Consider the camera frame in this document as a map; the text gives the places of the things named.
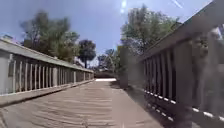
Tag distant trees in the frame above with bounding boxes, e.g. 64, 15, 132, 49
96, 48, 118, 72

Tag pale concrete path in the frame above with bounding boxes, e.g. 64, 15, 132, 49
94, 77, 118, 83

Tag dark round-crowned tree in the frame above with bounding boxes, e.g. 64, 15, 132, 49
78, 39, 98, 70

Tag large leafy tree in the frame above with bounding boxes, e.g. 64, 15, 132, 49
114, 3, 183, 73
19, 9, 81, 65

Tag wooden plank bridge deck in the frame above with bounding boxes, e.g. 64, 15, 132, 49
0, 80, 165, 128

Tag grey wooden railing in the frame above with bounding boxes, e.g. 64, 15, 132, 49
0, 38, 96, 108
118, 0, 224, 128

